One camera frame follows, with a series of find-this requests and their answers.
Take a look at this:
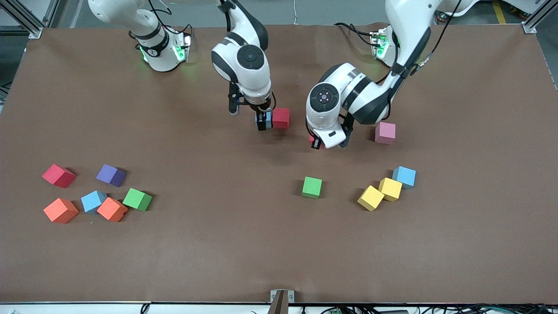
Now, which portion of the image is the green foam block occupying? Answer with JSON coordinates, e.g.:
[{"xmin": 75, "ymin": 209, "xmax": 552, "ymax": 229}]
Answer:
[
  {"xmin": 122, "ymin": 188, "xmax": 153, "ymax": 212},
  {"xmin": 302, "ymin": 177, "xmax": 323, "ymax": 199}
]

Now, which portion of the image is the purple foam block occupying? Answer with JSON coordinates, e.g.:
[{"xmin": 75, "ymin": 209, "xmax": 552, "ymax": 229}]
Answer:
[{"xmin": 96, "ymin": 164, "xmax": 127, "ymax": 187}]

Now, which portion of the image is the orange foam block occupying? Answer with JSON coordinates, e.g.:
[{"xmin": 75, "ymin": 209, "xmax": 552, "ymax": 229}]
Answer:
[
  {"xmin": 97, "ymin": 197, "xmax": 129, "ymax": 222},
  {"xmin": 43, "ymin": 198, "xmax": 79, "ymax": 224}
]

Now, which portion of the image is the pink foam block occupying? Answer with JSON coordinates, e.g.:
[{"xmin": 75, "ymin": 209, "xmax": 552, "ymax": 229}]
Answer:
[{"xmin": 375, "ymin": 122, "xmax": 396, "ymax": 144}]

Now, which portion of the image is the yellow foam block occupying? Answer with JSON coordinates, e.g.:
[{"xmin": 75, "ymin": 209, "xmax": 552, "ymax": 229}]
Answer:
[
  {"xmin": 378, "ymin": 177, "xmax": 403, "ymax": 202},
  {"xmin": 357, "ymin": 185, "xmax": 385, "ymax": 212}
]

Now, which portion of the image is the brown table mat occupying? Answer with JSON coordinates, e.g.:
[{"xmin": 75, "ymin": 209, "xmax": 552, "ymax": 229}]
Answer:
[{"xmin": 0, "ymin": 24, "xmax": 558, "ymax": 304}]

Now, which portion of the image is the crimson foam block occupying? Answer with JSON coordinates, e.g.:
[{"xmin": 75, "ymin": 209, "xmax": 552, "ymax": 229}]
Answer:
[{"xmin": 42, "ymin": 164, "xmax": 76, "ymax": 188}]

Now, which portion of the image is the yellow floor tape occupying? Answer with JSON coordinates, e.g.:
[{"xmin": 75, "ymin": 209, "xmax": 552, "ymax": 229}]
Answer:
[{"xmin": 492, "ymin": 0, "xmax": 507, "ymax": 24}]

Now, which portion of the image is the white background machine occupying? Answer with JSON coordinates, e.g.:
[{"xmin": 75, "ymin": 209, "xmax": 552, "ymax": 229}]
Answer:
[{"xmin": 501, "ymin": 0, "xmax": 539, "ymax": 14}]

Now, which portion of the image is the black camera cable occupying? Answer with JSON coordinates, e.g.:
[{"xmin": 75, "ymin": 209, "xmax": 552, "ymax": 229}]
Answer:
[{"xmin": 412, "ymin": 0, "xmax": 460, "ymax": 75}]

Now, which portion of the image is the aluminium frame post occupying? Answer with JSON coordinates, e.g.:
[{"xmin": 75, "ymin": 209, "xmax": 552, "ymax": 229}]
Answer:
[
  {"xmin": 521, "ymin": 0, "xmax": 558, "ymax": 34},
  {"xmin": 0, "ymin": 0, "xmax": 59, "ymax": 40}
]

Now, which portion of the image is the black cable bundle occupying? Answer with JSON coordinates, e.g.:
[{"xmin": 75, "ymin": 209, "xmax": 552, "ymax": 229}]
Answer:
[{"xmin": 320, "ymin": 304, "xmax": 558, "ymax": 314}]

